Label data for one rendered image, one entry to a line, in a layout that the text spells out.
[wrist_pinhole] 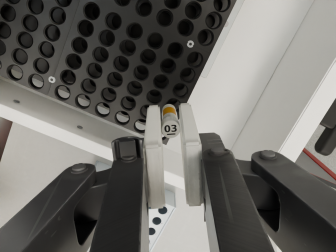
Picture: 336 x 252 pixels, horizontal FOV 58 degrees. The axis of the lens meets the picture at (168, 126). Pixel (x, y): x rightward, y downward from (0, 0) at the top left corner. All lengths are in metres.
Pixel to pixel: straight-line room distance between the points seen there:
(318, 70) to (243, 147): 0.11
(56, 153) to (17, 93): 0.14
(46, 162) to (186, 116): 0.33
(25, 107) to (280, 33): 0.26
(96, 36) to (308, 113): 0.18
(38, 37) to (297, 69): 0.22
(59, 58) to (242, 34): 0.18
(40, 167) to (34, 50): 0.23
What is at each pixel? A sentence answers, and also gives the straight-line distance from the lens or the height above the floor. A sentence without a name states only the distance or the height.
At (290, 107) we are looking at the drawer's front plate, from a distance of 0.28.
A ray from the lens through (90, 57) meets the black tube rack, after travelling 0.26.
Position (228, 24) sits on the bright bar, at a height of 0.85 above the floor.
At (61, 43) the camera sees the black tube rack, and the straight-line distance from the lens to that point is 0.27.
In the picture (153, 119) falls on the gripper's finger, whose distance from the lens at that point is 0.16.
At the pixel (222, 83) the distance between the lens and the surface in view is 0.33.
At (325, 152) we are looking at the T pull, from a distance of 0.30.
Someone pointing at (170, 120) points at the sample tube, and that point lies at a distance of 0.19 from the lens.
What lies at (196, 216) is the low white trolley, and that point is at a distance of 0.48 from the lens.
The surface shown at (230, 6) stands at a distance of 0.26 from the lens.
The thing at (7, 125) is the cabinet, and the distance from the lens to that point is 0.52.
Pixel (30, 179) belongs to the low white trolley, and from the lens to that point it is 0.48.
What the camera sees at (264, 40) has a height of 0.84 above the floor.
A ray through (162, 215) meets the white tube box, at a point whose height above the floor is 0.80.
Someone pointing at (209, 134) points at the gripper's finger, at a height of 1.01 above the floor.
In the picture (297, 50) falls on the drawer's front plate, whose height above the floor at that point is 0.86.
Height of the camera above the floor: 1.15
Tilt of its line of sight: 72 degrees down
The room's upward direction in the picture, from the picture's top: 177 degrees clockwise
